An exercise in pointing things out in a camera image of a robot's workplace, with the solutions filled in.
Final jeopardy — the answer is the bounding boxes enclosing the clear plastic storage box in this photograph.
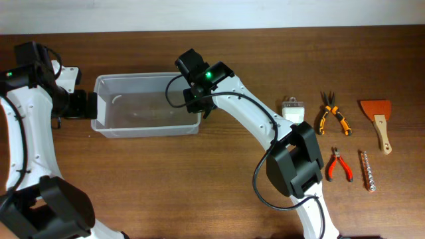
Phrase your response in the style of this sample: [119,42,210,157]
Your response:
[91,72,201,138]

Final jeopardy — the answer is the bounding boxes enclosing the orange black long-nose pliers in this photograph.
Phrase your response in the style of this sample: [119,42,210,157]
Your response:
[317,92,353,136]

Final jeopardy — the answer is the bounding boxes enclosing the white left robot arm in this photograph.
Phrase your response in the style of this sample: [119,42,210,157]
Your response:
[1,61,127,238]

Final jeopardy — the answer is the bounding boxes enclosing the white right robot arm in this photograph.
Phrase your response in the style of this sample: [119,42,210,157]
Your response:
[185,73,341,238]

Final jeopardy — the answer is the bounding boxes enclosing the red handled small cutters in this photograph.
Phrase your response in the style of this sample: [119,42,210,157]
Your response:
[325,147,354,183]

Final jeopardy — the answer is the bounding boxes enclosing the orange scraper wooden handle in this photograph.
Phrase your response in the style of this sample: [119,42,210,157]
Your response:
[360,100,392,155]

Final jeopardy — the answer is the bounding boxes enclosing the metal socket bit rail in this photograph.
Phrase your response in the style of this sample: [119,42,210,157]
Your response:
[359,151,377,193]

